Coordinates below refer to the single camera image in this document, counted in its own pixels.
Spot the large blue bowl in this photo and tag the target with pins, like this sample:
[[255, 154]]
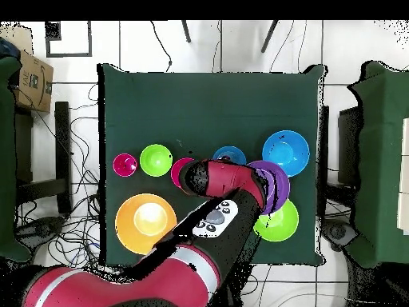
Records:
[[286, 150]]

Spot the green cloth covered table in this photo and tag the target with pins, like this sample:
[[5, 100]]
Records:
[[6, 160], [380, 160]]

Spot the small blue bowl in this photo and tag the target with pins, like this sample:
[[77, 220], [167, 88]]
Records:
[[230, 152]]

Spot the black tripod leg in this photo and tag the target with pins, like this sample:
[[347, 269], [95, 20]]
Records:
[[186, 32], [269, 36]]

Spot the dark green tablecloth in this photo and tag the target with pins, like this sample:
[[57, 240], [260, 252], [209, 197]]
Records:
[[204, 112]]

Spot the black bench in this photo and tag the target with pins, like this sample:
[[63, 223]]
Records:
[[62, 153]]

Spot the large green bowl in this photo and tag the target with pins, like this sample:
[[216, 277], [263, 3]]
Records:
[[282, 225]]

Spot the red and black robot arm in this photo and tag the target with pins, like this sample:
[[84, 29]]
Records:
[[127, 284]]

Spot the small green bowl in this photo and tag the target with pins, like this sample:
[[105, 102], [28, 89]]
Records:
[[156, 160]]

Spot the red cup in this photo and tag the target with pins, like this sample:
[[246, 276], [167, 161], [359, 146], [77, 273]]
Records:
[[125, 164]]

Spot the small pink bowl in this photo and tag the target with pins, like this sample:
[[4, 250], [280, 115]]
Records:
[[176, 172]]

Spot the black square floor frame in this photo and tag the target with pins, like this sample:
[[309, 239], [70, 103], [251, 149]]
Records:
[[68, 55]]

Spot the cardboard box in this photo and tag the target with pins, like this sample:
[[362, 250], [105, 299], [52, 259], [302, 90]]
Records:
[[33, 83]]

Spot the large yellow bowl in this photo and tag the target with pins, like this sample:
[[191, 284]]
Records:
[[127, 224]]

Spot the purple bowl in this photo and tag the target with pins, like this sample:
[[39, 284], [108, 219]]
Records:
[[281, 185]]

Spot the grey stand base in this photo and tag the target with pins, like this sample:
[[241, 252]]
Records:
[[41, 228], [338, 232]]

